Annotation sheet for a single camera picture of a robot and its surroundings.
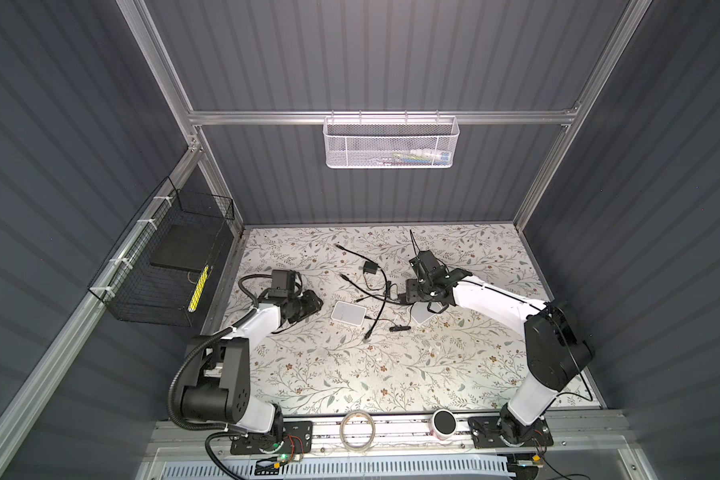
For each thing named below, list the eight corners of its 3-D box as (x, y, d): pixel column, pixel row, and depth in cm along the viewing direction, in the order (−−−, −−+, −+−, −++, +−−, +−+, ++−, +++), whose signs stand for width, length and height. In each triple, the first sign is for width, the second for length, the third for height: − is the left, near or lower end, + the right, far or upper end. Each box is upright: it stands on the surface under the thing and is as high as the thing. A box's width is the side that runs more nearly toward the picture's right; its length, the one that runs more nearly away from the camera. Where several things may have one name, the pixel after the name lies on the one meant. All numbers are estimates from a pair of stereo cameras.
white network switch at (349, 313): (330, 319, 97) (329, 316, 95) (336, 303, 100) (336, 299, 99) (362, 327, 95) (362, 324, 93) (367, 310, 99) (367, 307, 97)
